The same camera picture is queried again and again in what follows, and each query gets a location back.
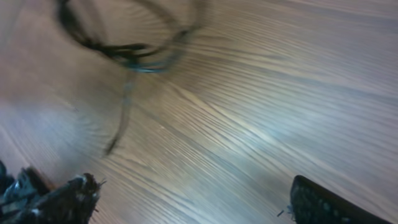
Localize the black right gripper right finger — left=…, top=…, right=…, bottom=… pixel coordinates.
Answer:
left=277, top=175, right=390, bottom=224

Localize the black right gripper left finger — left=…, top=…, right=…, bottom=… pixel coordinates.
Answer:
left=1, top=163, right=106, bottom=224

